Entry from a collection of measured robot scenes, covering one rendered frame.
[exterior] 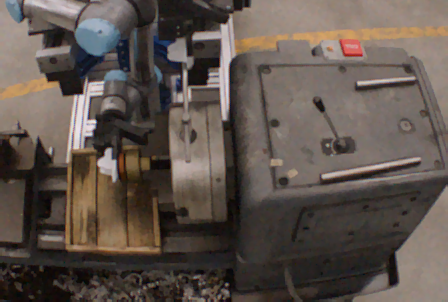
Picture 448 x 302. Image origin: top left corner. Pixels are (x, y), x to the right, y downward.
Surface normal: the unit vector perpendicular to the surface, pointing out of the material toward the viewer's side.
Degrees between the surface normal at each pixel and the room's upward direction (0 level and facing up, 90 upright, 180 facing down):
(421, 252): 0
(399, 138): 0
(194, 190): 55
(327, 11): 0
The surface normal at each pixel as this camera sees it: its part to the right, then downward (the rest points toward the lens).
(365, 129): 0.00, -0.56
